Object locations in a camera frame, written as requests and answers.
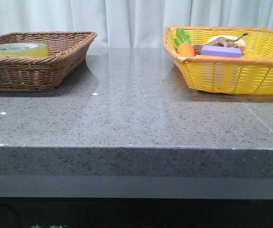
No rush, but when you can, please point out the orange toy carrot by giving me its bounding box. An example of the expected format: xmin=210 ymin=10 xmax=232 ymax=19
xmin=174 ymin=28 xmax=195 ymax=57

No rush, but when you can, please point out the brown wicker basket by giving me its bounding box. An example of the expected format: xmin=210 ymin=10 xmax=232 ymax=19
xmin=0 ymin=31 xmax=97 ymax=92

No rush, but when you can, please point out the yellow woven basket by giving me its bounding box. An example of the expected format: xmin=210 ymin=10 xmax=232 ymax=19
xmin=162 ymin=26 xmax=273 ymax=95

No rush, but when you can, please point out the brown toy animal figure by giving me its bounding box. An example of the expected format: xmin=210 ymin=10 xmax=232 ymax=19
xmin=207 ymin=32 xmax=249 ymax=48

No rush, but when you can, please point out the purple rectangular block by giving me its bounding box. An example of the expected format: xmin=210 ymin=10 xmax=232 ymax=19
xmin=201 ymin=45 xmax=242 ymax=57

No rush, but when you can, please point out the white curtain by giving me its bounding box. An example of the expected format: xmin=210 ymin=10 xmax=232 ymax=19
xmin=0 ymin=0 xmax=273 ymax=48

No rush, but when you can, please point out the dark brown chocolate toy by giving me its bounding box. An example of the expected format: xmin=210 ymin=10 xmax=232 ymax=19
xmin=193 ymin=44 xmax=204 ymax=56

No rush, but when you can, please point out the yellow-green packing tape roll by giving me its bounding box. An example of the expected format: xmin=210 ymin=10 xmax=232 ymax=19
xmin=0 ymin=42 xmax=48 ymax=57

